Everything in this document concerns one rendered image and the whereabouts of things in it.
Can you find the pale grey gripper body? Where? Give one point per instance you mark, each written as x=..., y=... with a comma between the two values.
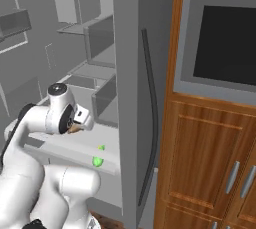
x=88, y=123

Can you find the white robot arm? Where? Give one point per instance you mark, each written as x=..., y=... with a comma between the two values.
x=20, y=186

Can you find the brown onion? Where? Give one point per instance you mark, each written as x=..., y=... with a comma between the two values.
x=74, y=128

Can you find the grey translucent fridge bin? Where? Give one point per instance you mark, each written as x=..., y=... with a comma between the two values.
x=106, y=103
x=100, y=39

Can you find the grey fridge drawer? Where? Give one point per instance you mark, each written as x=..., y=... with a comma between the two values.
x=66, y=146

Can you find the green corn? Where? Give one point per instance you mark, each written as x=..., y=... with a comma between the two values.
x=97, y=161

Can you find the grey fridge shelf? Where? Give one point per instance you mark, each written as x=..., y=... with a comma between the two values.
x=90, y=72

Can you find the grey fridge door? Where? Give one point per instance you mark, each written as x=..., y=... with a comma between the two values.
x=128, y=73

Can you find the grey fridge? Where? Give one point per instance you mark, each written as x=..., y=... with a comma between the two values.
x=40, y=56

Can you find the grey fridge door bin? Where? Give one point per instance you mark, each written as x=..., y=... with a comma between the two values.
x=13, y=24

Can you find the wooden cabinet housing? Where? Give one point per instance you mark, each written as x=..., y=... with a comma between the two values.
x=173, y=56

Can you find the wooden cabinet door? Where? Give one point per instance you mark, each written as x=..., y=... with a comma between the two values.
x=203, y=159
x=186, y=218
x=248, y=203

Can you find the grey built-in oven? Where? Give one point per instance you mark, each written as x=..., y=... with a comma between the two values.
x=220, y=43

